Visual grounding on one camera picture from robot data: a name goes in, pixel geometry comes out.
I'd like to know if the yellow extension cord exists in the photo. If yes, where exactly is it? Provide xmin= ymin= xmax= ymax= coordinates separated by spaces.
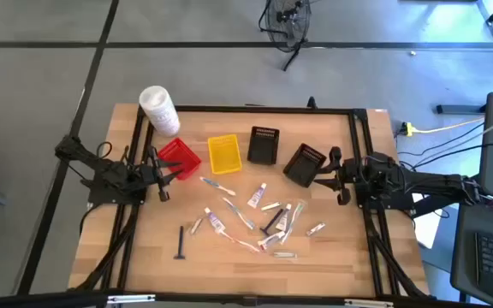
xmin=401 ymin=115 xmax=486 ymax=138

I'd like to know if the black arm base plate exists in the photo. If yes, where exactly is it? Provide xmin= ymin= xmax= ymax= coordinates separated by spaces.
xmin=86 ymin=169 xmax=148 ymax=206
xmin=355 ymin=187 xmax=414 ymax=210

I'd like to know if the white red toothpaste tube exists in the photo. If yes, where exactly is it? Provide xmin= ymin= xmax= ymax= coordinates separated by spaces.
xmin=257 ymin=229 xmax=287 ymax=252

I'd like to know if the black aluminium table frame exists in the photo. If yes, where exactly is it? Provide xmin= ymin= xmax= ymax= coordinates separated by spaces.
xmin=68 ymin=104 xmax=434 ymax=300

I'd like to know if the black floor fan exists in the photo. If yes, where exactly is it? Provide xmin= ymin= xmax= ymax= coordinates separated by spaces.
xmin=258 ymin=0 xmax=312 ymax=73

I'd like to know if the white purple toothpaste tube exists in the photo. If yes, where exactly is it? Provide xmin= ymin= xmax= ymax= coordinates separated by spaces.
xmin=246 ymin=182 xmax=268 ymax=210
xmin=203 ymin=206 xmax=226 ymax=234

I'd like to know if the blue toothbrush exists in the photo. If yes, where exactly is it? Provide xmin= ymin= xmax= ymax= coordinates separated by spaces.
xmin=199 ymin=175 xmax=237 ymax=197
xmin=222 ymin=196 xmax=257 ymax=231

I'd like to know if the yellow plastic basket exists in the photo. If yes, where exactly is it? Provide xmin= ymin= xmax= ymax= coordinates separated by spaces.
xmin=207 ymin=133 xmax=243 ymax=175

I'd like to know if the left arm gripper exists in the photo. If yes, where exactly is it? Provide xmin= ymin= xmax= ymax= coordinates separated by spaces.
xmin=138 ymin=145 xmax=185 ymax=203

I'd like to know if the white paper sheet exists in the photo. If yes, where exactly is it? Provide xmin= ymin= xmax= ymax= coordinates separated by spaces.
xmin=412 ymin=192 xmax=441 ymax=250

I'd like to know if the dark purple razor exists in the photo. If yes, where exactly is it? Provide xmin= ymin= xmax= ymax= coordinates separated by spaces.
xmin=173 ymin=225 xmax=187 ymax=261
xmin=258 ymin=208 xmax=285 ymax=237

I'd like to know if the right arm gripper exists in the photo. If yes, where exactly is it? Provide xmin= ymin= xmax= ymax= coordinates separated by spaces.
xmin=313 ymin=146 xmax=359 ymax=206

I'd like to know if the grey stand foot bar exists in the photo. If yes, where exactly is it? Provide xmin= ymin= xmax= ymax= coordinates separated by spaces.
xmin=436 ymin=104 xmax=487 ymax=116

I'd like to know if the orange toothbrush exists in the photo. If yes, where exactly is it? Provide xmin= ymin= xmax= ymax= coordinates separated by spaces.
xmin=217 ymin=228 xmax=262 ymax=254

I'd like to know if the red plastic basket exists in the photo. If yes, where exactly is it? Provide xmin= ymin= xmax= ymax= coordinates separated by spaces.
xmin=157 ymin=137 xmax=203 ymax=181

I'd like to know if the black beam with silver brackets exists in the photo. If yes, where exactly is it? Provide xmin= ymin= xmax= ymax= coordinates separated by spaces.
xmin=0 ymin=289 xmax=493 ymax=308

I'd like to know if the black plastic basket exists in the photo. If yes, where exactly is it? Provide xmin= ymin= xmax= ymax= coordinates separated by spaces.
xmin=282 ymin=143 xmax=328 ymax=188
xmin=246 ymin=126 xmax=281 ymax=166

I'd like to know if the green toothbrush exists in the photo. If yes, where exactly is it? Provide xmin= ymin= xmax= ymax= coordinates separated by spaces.
xmin=279 ymin=199 xmax=307 ymax=246

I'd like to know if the white wipes canister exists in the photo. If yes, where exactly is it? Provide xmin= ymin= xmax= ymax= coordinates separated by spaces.
xmin=138 ymin=85 xmax=181 ymax=138

